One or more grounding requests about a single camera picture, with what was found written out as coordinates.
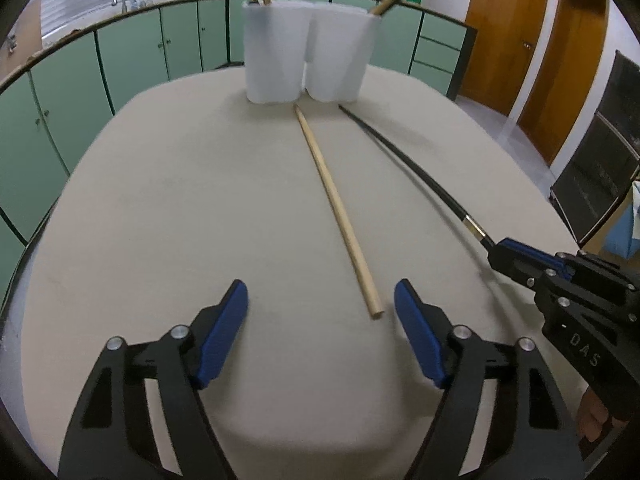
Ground plain wooden chopstick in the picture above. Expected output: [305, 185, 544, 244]
[293, 104, 385, 320]

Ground green lower kitchen cabinets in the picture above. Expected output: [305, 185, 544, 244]
[1, 0, 477, 309]

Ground person's right hand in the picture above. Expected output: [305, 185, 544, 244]
[576, 387, 627, 442]

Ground black appliance on right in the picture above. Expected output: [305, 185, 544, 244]
[550, 52, 639, 247]

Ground beige table mat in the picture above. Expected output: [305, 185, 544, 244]
[22, 67, 576, 479]

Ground brown wooden door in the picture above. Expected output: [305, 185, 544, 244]
[460, 0, 548, 116]
[518, 0, 608, 165]

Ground white twin utensil holder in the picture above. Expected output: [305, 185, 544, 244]
[242, 0, 382, 104]

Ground cardboard box with label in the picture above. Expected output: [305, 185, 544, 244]
[0, 0, 42, 80]

